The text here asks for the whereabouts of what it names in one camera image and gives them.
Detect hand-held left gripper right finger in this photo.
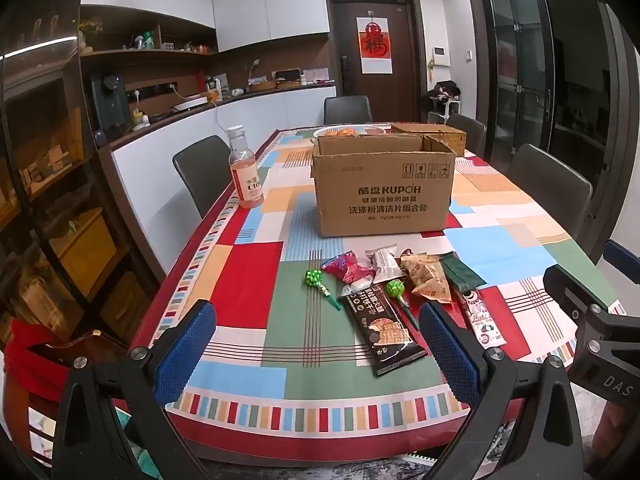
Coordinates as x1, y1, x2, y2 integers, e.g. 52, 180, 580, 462
419, 301, 601, 480

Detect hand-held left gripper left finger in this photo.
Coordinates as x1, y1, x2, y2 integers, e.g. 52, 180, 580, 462
52, 300, 217, 480

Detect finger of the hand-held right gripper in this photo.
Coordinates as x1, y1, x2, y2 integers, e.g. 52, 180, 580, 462
603, 240, 640, 276
543, 264, 608, 328

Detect green lollipop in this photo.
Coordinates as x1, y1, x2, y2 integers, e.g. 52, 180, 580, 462
305, 269, 344, 311
386, 279, 420, 331

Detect brown cardboard box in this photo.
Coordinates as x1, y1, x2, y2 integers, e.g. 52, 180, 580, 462
311, 134, 457, 238

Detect long pink white snack packet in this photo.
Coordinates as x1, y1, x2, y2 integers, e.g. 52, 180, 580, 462
457, 287, 509, 349

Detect tan snack packet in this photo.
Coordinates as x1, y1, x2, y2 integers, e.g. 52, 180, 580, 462
412, 269, 454, 306
400, 251, 445, 282

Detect black biscuit packet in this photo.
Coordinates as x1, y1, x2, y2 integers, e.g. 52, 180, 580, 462
337, 290, 429, 378

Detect dark green snack packet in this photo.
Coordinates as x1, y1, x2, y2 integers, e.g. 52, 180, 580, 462
440, 254, 487, 294

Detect dark grey dining chair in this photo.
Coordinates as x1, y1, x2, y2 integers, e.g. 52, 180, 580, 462
446, 113, 487, 157
172, 135, 246, 218
323, 95, 373, 125
507, 143, 593, 242

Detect colourful patchwork tablecloth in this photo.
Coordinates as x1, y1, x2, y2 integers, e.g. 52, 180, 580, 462
127, 127, 621, 461

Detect pink blue candy packet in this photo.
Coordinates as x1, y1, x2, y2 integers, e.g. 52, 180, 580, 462
322, 254, 377, 287

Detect yellow storage box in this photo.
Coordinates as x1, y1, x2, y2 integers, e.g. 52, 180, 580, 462
47, 207, 119, 296

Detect red wooden chair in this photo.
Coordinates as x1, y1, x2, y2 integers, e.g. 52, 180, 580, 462
0, 317, 132, 461

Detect clear drink bottle pink label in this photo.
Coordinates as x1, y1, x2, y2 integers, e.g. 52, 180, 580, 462
227, 126, 265, 209

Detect white lower cabinets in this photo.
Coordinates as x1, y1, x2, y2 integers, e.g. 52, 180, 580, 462
100, 82, 337, 213

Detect white cabinets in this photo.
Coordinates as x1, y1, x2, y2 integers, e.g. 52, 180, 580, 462
80, 0, 329, 54
100, 82, 337, 213

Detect lidded wicker basket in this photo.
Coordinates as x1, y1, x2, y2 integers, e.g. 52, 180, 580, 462
391, 122, 467, 157

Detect white stool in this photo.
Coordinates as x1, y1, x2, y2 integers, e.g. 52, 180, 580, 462
428, 99, 462, 124

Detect dark glass door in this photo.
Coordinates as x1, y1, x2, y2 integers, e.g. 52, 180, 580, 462
465, 0, 640, 241

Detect glass display cabinet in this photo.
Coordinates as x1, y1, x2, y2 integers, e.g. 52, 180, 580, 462
0, 0, 167, 342

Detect black bag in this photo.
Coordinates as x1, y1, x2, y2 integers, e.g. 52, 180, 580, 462
425, 80, 461, 104

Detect white plastic fruit basket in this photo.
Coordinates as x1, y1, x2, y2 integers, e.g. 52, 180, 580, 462
314, 124, 392, 142

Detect black water dispenser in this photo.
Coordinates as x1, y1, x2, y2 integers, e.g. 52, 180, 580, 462
90, 70, 132, 134

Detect black power strip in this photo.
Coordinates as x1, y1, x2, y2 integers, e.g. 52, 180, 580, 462
127, 82, 179, 101

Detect dark brown door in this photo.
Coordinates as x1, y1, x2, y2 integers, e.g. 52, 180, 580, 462
325, 0, 426, 124

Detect yellow flowers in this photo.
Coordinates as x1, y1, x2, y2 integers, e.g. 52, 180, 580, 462
77, 19, 104, 54

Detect white upper cabinets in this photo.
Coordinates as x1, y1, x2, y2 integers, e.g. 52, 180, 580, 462
80, 0, 329, 54

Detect white cable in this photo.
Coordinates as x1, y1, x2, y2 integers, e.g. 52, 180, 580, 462
207, 94, 232, 134

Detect red white wall calendar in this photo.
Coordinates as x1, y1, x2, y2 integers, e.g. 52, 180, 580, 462
356, 10, 390, 72

